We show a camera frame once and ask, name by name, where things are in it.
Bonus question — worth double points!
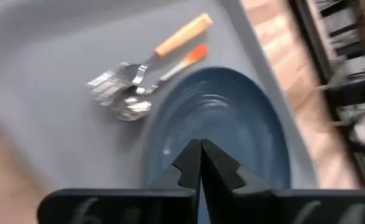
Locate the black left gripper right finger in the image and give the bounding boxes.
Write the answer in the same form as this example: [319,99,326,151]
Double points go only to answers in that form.
[201,139,365,224]

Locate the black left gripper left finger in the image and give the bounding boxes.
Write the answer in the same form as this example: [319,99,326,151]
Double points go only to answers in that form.
[37,139,201,224]

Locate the blue oval plate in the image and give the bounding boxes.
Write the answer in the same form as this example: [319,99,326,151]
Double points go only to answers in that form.
[142,67,292,224]

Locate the spoon with orange handle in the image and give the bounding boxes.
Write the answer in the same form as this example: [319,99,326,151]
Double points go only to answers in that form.
[110,43,208,121]

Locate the fork with wooden handle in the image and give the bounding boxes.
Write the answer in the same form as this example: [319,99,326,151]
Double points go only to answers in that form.
[86,12,213,106]

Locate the grey metal tray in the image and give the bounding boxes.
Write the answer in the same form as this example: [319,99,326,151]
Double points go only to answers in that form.
[0,0,318,191]

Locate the black table edge frame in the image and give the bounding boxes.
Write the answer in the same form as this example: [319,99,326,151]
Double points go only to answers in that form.
[289,0,365,189]

